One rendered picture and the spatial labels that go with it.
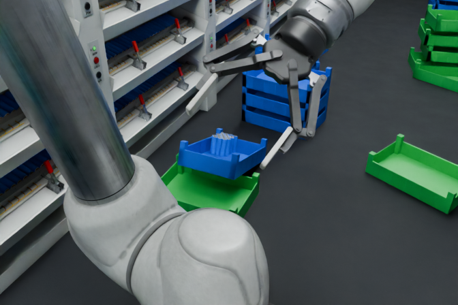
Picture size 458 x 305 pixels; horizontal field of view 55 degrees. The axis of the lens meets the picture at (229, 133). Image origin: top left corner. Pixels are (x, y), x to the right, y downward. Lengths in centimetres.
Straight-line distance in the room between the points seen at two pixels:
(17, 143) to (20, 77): 61
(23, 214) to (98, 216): 57
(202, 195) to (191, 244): 87
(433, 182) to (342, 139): 38
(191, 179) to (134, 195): 86
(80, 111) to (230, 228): 25
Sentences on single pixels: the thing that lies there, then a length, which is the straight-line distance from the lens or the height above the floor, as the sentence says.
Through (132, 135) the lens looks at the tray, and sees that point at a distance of 147.
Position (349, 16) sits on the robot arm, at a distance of 71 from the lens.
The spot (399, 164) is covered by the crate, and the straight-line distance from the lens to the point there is 171.
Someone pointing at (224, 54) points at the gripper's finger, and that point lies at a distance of 67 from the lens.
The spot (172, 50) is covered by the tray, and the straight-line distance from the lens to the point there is 161.
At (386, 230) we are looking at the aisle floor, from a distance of 141.
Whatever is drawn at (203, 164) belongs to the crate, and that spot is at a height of 12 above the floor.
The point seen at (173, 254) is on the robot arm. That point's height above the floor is 49.
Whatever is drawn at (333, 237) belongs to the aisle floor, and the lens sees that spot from 135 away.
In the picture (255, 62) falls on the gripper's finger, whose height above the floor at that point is 67.
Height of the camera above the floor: 92
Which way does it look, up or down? 31 degrees down
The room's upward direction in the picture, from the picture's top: straight up
